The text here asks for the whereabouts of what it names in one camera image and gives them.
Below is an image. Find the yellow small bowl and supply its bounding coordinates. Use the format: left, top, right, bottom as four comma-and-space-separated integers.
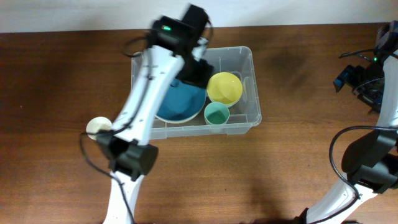
206, 72, 243, 101

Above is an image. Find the clear plastic storage bin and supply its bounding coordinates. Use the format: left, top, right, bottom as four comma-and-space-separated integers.
150, 46, 262, 140

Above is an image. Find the grey translucent cup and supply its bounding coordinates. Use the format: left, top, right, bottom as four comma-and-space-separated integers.
205, 120, 228, 125

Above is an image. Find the cream cup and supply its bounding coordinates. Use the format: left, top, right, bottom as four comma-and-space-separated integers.
86, 116, 112, 140

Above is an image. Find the mint green cup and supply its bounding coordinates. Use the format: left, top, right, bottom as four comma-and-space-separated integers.
204, 102, 230, 121

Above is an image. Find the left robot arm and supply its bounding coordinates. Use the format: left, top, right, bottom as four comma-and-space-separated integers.
96, 4, 213, 223

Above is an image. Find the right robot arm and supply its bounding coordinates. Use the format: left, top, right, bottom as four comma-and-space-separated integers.
293, 21, 397, 224

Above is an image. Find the dark blue bowl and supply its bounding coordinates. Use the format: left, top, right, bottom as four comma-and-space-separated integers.
159, 79, 206, 109

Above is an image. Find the mint green small bowl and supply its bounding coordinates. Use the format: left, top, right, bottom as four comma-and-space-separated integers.
208, 96, 241, 108

